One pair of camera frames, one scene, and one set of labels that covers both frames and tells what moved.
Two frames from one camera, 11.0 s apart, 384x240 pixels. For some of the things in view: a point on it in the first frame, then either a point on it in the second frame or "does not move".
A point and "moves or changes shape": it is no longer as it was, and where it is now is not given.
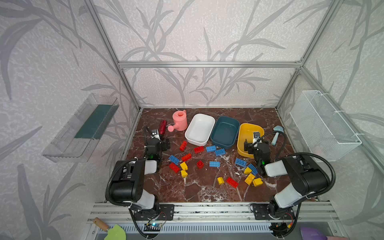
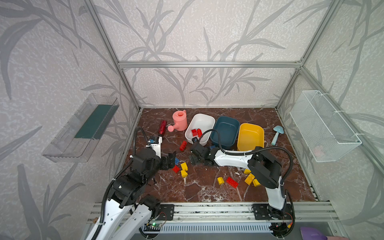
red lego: x=232 y=182 does not move
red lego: x=183 y=145 does not move
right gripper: x=250 y=145 -> x=198 y=153
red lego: x=199 y=149 moves or changes shape
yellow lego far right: x=257 y=182 does not move
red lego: x=174 y=167 does not move
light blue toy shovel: x=278 y=128 does not move
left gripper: x=151 y=137 -> x=167 y=159
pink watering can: x=180 y=121 does not move
